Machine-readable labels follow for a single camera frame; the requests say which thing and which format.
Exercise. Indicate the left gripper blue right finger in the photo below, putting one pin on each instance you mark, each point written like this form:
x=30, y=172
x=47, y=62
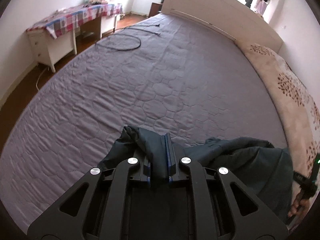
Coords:
x=174, y=153

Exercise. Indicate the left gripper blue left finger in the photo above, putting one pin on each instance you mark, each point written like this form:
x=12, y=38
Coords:
x=144, y=173

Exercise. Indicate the dark green quilted jacket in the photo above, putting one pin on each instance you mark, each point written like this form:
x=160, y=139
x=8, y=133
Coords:
x=264, y=169

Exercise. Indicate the person's right hand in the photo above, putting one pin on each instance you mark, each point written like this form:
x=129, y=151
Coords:
x=300, y=206

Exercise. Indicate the beige floral duvet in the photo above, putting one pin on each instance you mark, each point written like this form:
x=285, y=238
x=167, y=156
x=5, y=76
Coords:
x=295, y=106

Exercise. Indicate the grey quilted bed cover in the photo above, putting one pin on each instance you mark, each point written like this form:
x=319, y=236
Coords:
x=167, y=75

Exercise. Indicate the white drawer desk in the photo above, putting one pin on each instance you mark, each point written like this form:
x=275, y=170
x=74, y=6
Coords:
x=48, y=51

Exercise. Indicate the white bed headboard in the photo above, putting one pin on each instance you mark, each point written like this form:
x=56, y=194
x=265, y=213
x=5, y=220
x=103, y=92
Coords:
x=228, y=17

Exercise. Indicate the plaid tablecloth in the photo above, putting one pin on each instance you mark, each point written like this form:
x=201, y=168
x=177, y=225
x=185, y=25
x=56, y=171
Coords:
x=62, y=22

